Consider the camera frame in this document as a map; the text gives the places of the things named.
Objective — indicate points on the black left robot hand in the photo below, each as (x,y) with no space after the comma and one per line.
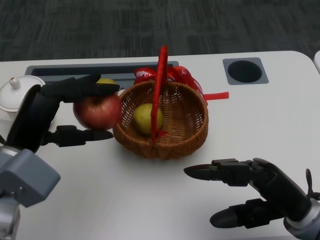
(32,117)

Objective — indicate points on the grey round table grommet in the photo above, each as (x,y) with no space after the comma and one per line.
(245,71)

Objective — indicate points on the red apple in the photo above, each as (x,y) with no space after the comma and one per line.
(97,112)

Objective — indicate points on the green pear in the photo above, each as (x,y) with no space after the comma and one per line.
(106,81)
(142,120)

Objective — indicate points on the white lidded ceramic cup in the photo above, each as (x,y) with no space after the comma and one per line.
(12,95)

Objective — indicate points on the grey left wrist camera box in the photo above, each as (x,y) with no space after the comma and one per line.
(27,180)

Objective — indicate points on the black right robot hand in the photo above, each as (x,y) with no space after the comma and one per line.
(280,190)

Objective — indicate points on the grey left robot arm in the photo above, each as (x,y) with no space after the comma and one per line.
(7,217)

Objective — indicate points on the red printed ribbon bow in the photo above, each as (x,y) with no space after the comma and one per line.
(180,72)

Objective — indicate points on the white neighbouring table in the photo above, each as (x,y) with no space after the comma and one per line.
(317,61)

